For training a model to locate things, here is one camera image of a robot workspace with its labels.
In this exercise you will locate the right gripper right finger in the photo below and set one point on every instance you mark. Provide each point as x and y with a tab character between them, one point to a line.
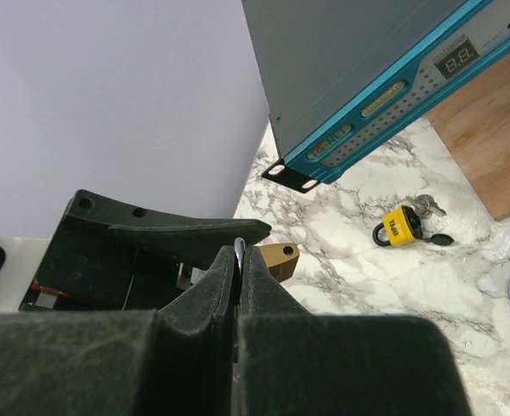
293	362

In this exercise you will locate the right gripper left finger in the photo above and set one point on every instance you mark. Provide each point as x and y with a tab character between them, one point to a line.
172	361

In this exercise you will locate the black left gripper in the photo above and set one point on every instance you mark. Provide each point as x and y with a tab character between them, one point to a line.
110	255

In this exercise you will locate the small brass padlock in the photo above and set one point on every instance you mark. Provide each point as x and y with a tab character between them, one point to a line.
280	260

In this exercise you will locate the yellow padlock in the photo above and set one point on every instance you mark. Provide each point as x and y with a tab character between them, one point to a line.
398	228

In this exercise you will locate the wooden board stand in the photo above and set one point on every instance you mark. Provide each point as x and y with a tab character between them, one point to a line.
474	124

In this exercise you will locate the dark network switch box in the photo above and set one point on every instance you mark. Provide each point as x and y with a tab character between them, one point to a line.
343	77

